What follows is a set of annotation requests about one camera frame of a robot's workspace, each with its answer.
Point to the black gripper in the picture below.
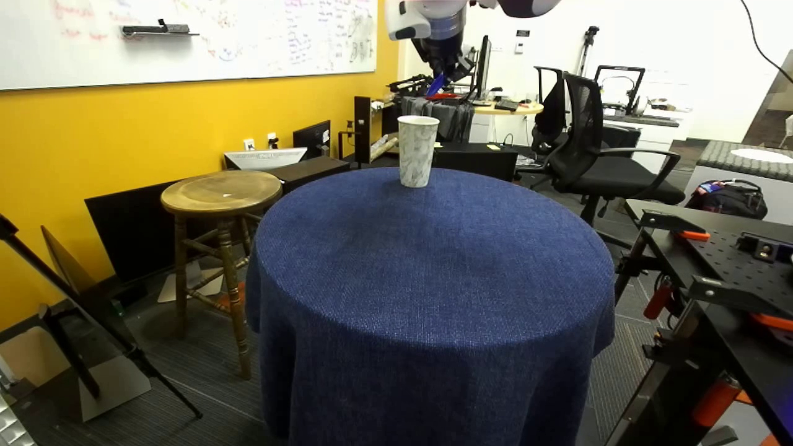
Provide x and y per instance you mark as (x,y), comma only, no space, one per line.
(441,50)

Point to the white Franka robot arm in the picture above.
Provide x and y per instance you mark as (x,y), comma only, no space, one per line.
(462,10)

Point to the white plastic cup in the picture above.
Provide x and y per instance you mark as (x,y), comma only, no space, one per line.
(417,153)

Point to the black computer monitor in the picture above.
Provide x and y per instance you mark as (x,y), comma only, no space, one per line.
(483,76)

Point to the black upright speaker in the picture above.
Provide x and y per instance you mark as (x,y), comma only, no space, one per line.
(362,127)

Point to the black high-back office chair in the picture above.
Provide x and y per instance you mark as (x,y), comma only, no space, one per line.
(552,116)

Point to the black mesh office chair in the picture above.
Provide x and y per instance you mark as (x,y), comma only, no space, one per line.
(607,175)

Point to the white rectangular basin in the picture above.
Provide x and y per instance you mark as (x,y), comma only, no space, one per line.
(264,158)

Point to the blue round tablecloth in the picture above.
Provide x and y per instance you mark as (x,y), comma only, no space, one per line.
(430,314)

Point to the round wooden stool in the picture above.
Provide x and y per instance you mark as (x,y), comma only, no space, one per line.
(221,193)

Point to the black whiteboard eraser holder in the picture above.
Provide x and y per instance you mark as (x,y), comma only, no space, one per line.
(156,31)

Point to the grey foam mat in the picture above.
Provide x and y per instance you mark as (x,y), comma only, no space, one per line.
(745,158)

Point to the black bag with red trim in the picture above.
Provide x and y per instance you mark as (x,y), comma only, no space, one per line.
(733,200)

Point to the low black panel cabinet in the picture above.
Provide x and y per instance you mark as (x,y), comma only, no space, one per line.
(132,232)

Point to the black perforated workbench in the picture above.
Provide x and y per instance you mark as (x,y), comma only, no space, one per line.
(745,273)

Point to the black tripod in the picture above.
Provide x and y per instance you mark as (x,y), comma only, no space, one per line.
(82,300)

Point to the black camera stand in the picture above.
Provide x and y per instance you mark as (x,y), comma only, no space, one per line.
(588,45)

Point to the black open frame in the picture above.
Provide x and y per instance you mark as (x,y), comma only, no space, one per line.
(597,88)

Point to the wall whiteboard with writing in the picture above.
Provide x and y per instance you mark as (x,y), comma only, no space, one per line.
(207,40)

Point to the grey tripod base plate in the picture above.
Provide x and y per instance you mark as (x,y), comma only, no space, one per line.
(115,387)

